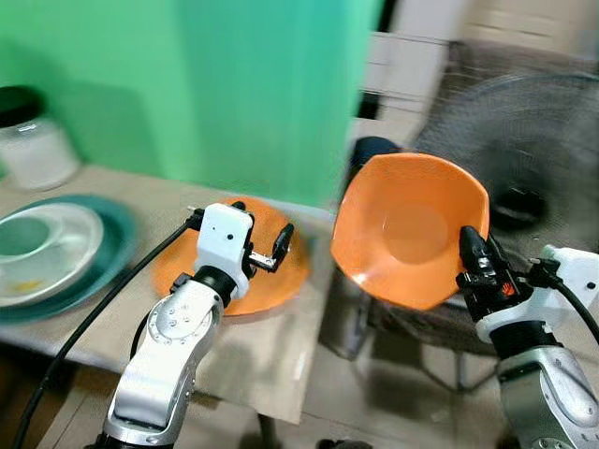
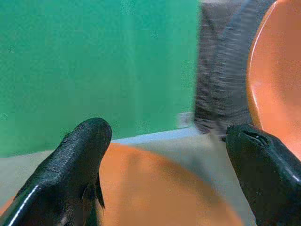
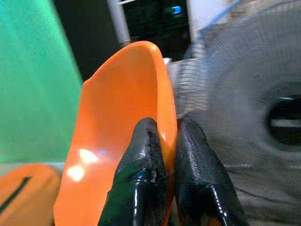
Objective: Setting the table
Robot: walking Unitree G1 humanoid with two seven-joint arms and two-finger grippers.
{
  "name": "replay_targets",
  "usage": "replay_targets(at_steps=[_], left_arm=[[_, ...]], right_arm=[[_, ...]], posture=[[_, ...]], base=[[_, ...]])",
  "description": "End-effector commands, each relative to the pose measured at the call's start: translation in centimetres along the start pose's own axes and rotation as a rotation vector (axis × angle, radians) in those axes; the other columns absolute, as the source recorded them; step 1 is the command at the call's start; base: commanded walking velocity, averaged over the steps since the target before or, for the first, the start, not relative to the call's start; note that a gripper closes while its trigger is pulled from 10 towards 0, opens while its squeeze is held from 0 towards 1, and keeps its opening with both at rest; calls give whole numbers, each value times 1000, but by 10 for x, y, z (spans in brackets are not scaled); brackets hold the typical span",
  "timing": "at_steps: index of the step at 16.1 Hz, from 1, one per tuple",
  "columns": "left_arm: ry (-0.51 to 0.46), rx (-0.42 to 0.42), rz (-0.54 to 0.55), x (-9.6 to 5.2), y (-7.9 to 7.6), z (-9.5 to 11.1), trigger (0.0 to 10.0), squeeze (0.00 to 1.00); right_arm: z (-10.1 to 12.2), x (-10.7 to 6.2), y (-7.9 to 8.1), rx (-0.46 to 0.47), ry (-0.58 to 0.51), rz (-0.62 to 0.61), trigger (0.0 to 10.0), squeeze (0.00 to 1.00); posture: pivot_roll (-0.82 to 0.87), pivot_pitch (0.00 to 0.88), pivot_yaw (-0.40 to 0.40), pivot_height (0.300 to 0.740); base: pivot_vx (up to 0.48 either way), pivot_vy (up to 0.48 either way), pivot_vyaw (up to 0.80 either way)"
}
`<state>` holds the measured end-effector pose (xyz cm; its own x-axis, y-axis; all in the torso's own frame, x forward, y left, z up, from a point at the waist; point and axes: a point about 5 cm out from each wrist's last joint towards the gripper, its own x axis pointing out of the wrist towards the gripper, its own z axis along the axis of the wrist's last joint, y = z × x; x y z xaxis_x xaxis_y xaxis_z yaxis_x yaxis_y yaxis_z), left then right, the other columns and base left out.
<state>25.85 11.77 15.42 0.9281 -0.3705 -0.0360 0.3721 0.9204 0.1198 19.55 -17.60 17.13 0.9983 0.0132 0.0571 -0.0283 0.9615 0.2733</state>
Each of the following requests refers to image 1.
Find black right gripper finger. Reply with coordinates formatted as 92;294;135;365
458;224;489;274

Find orange plastic bowl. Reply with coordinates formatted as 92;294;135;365
329;152;491;312

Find orange plastic plate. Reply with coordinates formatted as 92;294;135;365
152;196;311;317

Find dark blue round object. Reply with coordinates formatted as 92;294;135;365
348;137;403;193

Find green backdrop cloth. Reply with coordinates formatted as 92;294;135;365
0;0;387;209

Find grey electric fan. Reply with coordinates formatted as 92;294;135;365
410;72;599;324

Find teal plate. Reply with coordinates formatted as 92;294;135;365
0;194;138;326

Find white deep plate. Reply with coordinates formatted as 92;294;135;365
0;202;105;309

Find white cabinet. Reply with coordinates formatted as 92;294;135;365
360;33;452;121

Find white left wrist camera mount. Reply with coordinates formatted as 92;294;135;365
195;202;256;300

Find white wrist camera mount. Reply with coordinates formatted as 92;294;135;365
195;202;256;300
475;245;599;343

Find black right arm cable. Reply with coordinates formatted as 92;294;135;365
526;260;599;340

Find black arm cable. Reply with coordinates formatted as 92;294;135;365
7;210;205;449
526;260;599;340

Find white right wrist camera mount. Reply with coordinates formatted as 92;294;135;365
475;245;599;343

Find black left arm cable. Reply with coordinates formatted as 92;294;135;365
7;210;205;449

